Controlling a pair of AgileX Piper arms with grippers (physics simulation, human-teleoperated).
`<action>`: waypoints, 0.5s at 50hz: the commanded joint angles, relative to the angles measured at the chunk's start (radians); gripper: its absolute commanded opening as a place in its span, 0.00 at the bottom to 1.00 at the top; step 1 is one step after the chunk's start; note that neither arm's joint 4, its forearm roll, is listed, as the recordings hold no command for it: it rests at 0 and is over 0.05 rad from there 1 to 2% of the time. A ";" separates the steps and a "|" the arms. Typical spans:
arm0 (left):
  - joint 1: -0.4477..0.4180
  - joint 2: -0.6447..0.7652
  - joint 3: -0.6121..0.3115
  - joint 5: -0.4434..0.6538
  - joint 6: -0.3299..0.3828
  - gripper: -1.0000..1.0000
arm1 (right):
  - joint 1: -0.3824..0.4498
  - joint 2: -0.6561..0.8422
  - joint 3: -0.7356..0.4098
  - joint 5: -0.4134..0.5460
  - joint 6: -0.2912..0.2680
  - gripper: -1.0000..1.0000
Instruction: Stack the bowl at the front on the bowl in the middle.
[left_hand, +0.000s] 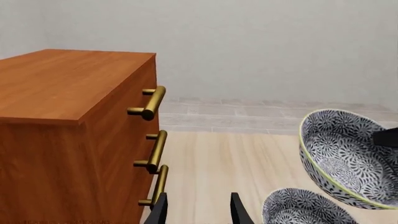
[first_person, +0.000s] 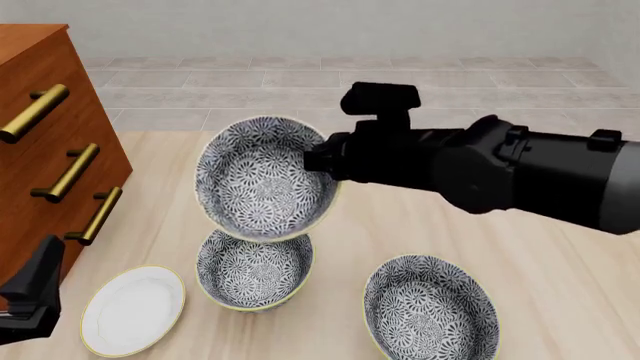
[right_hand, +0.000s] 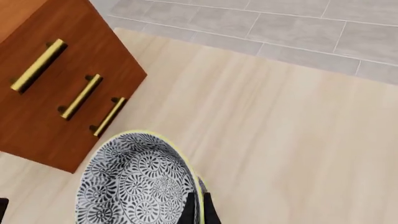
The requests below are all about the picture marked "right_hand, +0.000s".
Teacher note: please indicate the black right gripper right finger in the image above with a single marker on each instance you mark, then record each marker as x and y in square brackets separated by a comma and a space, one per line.
[211, 211]

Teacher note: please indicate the wooden cabinet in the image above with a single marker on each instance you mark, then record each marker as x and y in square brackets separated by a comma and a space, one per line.
[77, 39]

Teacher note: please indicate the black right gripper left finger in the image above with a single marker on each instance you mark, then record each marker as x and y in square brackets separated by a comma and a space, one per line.
[189, 210]

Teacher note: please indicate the black rectangular part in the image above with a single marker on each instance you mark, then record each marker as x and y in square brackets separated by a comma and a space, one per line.
[3, 211]

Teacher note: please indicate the black white patterned bowl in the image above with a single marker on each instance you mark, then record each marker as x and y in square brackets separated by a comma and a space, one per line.
[133, 182]

